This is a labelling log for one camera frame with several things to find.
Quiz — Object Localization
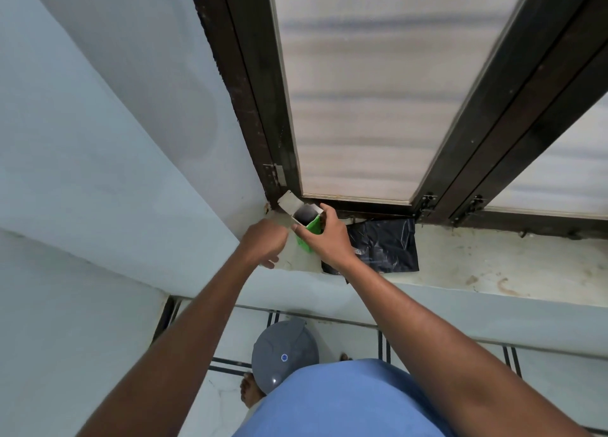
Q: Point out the green cardboard box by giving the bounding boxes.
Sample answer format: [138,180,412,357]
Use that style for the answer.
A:
[277,190,328,254]

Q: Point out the narrow frosted window pane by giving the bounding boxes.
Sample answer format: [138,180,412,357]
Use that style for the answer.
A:
[485,95,608,221]

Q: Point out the black window latch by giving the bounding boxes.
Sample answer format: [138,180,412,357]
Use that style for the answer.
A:
[415,194,439,223]
[452,195,486,228]

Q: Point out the person's left foot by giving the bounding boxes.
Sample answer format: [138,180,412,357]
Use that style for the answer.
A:
[239,372,267,409]

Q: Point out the person's blue shirt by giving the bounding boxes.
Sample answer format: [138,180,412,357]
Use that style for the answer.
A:
[232,358,458,437]

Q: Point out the dark wooden window frame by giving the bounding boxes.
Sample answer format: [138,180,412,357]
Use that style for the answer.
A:
[184,0,608,241]

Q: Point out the grey round bin lid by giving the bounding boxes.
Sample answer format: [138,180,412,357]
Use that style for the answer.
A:
[251,318,320,396]

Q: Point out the person's right hand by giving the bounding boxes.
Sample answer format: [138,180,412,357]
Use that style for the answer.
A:
[291,203,359,272]

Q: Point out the person's left forearm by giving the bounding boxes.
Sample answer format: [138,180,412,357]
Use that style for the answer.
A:
[75,247,267,437]

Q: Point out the wide frosted window pane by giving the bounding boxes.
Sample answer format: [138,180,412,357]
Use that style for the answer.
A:
[267,0,537,204]

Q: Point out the person's right forearm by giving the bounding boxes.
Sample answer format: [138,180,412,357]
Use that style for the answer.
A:
[332,255,594,437]

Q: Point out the black plastic bag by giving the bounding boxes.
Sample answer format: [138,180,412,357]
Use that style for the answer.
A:
[321,217,421,283]

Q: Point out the person's left hand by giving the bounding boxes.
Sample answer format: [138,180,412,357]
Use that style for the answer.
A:
[239,219,289,270]

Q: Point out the metal window hinge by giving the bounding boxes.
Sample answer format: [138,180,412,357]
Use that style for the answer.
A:
[263,163,288,188]

